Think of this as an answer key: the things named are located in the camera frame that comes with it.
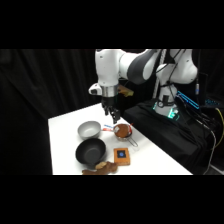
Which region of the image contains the orange box with blue square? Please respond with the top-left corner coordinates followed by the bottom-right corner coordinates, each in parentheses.
top-left (113, 147), bottom-right (132, 167)

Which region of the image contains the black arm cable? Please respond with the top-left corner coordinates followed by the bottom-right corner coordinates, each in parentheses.
top-left (153, 49), bottom-right (186, 101)

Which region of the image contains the grey cable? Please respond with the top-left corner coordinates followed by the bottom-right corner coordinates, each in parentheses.
top-left (202, 128), bottom-right (218, 176)

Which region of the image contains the brown round item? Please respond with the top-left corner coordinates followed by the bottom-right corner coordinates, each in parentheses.
top-left (115, 124), bottom-right (131, 138)

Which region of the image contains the small red white blue tube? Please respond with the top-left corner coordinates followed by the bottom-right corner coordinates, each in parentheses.
top-left (101, 124), bottom-right (116, 132)

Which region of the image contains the yellow cable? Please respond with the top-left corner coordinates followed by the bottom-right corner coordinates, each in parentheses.
top-left (215, 107), bottom-right (224, 149)

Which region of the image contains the black curtain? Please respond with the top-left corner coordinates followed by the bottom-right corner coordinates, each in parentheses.
top-left (0, 49), bottom-right (224, 176)

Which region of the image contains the black cloth covered stand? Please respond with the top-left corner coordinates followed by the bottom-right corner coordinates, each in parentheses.
top-left (122, 98), bottom-right (216, 176)

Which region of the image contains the grey bowl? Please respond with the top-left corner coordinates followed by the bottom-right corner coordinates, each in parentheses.
top-left (77, 120), bottom-right (103, 140)

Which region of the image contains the brown deer plush toy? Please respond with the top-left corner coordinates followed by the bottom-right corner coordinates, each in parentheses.
top-left (81, 160), bottom-right (119, 176)

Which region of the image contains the blue lit device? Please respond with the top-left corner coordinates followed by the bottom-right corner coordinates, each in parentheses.
top-left (175, 90), bottom-right (201, 111)

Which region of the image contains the black bowl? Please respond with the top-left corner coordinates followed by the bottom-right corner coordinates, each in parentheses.
top-left (75, 138), bottom-right (108, 166)

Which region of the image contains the tan wrist camera mount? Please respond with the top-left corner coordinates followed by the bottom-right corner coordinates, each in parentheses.
top-left (117, 84), bottom-right (135, 98)

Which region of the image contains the green status light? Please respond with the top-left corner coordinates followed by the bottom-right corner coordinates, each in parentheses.
top-left (167, 107), bottom-right (181, 122)

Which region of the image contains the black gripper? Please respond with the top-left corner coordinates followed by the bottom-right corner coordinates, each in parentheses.
top-left (100, 95), bottom-right (122, 125)

